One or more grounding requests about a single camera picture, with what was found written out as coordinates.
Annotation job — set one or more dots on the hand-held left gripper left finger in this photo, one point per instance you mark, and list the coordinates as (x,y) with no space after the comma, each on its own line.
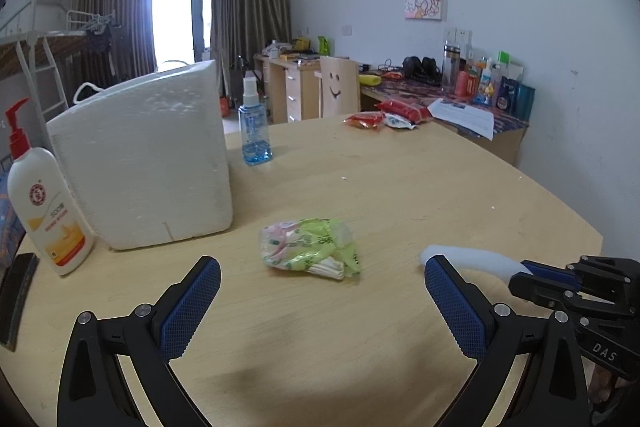
(192,302)

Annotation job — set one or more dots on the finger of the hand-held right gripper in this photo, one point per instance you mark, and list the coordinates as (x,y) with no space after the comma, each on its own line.
(535,288)
(547,271)

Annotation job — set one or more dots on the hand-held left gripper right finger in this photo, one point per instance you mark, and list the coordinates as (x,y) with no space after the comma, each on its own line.
(455,307)

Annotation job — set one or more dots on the white plastic tube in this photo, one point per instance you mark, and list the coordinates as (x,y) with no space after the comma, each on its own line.
(470,259)

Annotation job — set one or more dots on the green plastic packet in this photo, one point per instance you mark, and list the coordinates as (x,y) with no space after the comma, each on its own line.
(310,247)

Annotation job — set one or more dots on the white foam box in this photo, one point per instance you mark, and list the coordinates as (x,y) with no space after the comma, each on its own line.
(140,157)

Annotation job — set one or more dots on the person's right hand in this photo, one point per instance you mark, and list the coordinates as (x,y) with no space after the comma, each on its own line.
(600,379)

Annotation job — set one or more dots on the white lotion pump bottle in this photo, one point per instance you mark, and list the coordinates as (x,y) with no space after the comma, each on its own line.
(45,217)

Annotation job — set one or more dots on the teal cup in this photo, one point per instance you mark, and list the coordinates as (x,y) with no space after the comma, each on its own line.
(525,102)

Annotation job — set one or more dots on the black notebook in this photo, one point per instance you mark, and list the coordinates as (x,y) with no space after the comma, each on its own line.
(17,297)

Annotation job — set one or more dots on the clear blue spray bottle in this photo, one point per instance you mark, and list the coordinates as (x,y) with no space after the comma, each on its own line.
(255,137)

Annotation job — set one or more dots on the white paper sheet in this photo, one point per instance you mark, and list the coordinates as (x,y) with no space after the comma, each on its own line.
(462,114)

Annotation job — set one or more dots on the white snack packet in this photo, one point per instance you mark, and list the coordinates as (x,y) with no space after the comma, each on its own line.
(397,122)

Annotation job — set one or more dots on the orange bag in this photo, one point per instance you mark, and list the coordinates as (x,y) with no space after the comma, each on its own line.
(224,107)

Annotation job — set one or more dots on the blue star quilt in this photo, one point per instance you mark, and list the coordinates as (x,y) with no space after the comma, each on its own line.
(7,227)

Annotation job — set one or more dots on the red bottle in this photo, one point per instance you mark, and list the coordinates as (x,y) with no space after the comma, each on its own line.
(461,84)

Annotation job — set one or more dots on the red orange snack packet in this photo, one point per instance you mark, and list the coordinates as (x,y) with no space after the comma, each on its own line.
(362,121)

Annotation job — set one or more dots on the clear bottle black lid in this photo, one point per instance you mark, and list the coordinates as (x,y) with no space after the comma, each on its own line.
(451,67)

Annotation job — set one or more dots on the wooden desk with drawers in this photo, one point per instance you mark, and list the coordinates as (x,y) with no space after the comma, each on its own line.
(300,92)

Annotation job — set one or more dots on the black headphones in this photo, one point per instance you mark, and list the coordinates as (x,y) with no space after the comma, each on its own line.
(420,67)

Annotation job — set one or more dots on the yellow pouch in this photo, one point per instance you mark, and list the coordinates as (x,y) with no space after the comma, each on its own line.
(370,80)

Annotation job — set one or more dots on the wooden chair with smiley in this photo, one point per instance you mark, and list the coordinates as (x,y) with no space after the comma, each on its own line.
(337,82)

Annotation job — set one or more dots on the dark hanging garment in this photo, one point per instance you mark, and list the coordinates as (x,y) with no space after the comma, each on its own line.
(102,39)

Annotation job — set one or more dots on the yellow box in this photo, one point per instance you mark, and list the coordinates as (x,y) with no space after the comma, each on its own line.
(301,44)

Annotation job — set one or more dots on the glass balcony door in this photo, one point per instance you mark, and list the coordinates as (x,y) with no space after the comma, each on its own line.
(175,17)

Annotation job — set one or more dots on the green snack bag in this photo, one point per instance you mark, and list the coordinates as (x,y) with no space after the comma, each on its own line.
(324,45)

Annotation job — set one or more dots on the grey metal bunk bed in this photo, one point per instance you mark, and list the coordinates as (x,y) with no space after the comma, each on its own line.
(30,47)
(85,19)

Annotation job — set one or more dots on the white wall socket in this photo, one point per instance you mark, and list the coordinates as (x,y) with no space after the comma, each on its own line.
(345,30)

